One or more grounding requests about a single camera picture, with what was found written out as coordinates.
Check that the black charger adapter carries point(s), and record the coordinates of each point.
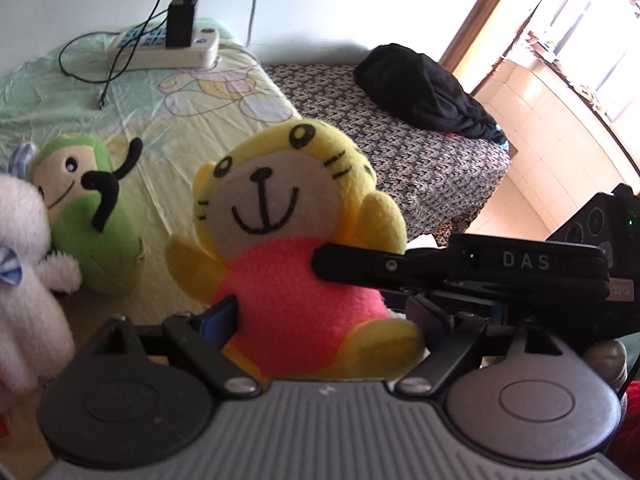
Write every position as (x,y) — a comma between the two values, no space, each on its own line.
(180,23)

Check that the green cartoon bed sheet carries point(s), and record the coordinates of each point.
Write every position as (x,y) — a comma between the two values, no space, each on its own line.
(184,118)

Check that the pink fluffy bunny plush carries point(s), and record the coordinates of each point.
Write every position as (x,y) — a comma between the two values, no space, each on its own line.
(36,341)

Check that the patterned knit blanket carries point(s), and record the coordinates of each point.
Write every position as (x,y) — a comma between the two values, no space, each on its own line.
(440,181)

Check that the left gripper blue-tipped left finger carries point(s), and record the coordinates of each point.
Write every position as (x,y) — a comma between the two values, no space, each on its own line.
(196,343)

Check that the green plush toy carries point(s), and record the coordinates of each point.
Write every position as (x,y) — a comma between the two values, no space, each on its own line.
(88,219)

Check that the yellow tiger plush red shirt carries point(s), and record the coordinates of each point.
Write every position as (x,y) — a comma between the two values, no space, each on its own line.
(259,214)

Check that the white power strip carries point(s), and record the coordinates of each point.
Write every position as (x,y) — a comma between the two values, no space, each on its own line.
(151,53)

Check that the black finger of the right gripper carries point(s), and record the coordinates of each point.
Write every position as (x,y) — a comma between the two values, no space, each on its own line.
(496,264)

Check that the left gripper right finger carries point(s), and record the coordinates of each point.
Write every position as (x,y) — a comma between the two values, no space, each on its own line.
(456,336)

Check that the wooden door frame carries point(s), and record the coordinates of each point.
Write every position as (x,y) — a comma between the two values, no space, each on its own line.
(467,33)

